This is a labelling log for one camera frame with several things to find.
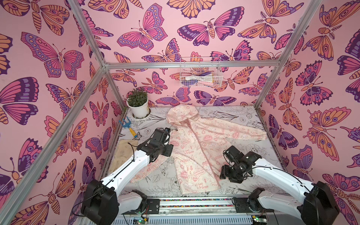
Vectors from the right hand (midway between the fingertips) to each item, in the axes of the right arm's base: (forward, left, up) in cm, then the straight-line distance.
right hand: (223, 177), depth 79 cm
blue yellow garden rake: (+40, +67, -4) cm, 78 cm away
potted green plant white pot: (+50, +57, +12) cm, 77 cm away
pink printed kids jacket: (+23, +12, -3) cm, 26 cm away
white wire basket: (+61, +12, +29) cm, 69 cm away
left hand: (+16, +32, +7) cm, 36 cm away
